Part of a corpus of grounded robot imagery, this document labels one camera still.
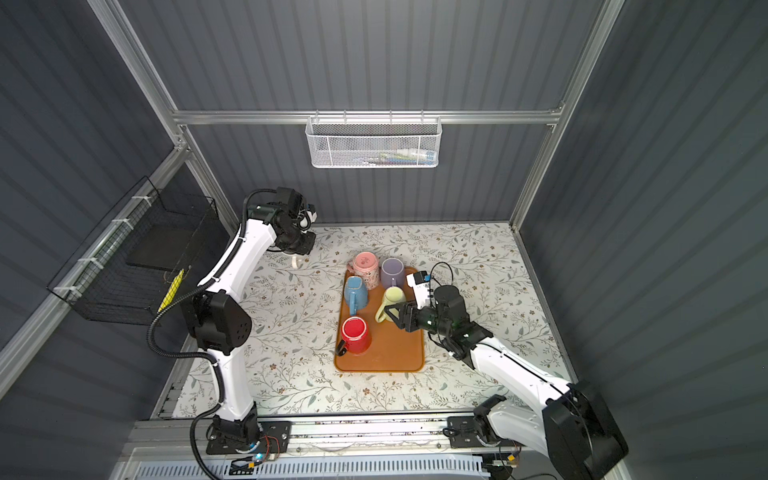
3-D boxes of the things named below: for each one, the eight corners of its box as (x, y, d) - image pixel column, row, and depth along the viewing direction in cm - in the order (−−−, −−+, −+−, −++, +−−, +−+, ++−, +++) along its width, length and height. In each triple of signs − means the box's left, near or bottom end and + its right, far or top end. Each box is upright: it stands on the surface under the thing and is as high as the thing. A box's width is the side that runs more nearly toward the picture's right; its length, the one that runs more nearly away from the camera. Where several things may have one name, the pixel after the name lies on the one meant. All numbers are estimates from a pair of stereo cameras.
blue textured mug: (346, 317, 96) (342, 302, 88) (349, 291, 102) (346, 275, 95) (366, 317, 96) (364, 302, 88) (368, 291, 102) (366, 275, 95)
